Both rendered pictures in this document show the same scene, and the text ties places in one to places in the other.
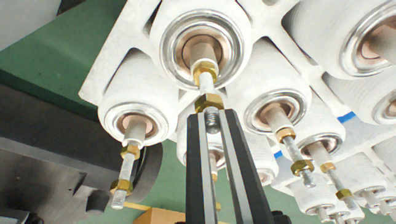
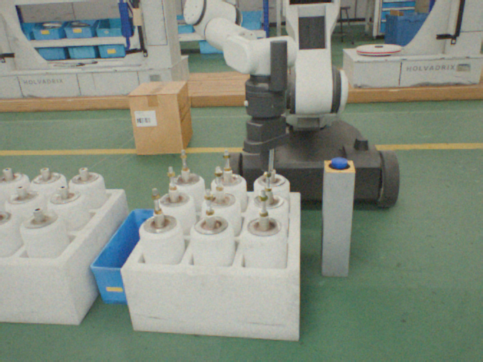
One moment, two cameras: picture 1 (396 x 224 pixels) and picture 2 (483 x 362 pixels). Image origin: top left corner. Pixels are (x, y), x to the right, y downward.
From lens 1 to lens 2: 0.88 m
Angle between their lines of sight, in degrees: 36
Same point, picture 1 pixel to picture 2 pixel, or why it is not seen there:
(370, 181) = (75, 205)
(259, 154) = (193, 192)
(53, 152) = (297, 168)
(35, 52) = not seen: hidden behind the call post
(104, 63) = (295, 205)
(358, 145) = (90, 232)
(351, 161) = (83, 220)
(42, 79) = not seen: hidden behind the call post
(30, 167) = (305, 156)
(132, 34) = (291, 215)
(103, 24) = (310, 251)
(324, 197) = (91, 187)
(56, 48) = not seen: hidden behind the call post
